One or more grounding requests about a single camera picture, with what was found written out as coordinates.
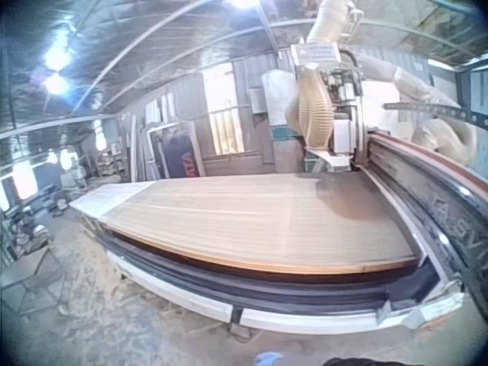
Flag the blue object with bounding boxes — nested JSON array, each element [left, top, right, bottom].
[[255, 352, 285, 366]]

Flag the cluttered workshop machines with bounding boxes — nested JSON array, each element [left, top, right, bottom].
[[0, 117, 123, 249]]

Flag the perforated metal angle bar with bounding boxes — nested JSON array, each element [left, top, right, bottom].
[[383, 101, 488, 125]]

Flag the router spindle head unit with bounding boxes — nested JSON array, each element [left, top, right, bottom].
[[290, 40, 368, 169]]

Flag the white router machine bed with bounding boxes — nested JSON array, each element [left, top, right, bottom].
[[69, 167, 467, 336]]

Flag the leaning framed dark panel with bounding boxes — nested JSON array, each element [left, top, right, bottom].
[[147, 120, 207, 180]]

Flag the green machine base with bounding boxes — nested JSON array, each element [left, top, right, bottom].
[[271, 124, 306, 143]]

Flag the metal frame rack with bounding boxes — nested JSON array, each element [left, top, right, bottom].
[[0, 220, 69, 317]]

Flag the dark machine gantry beam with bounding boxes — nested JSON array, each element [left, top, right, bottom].
[[364, 129, 488, 323]]

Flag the ribbed dust extraction hose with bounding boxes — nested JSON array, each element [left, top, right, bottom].
[[284, 0, 477, 163]]

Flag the black object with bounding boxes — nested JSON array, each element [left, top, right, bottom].
[[323, 356, 401, 366]]

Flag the stack of leaning wood boards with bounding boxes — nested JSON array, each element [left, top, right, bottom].
[[120, 93, 178, 183]]

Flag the large wooden board panel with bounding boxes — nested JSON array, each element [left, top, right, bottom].
[[99, 172, 417, 275]]

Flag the white dust collector bag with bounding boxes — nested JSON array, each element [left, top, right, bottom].
[[260, 68, 299, 127]]

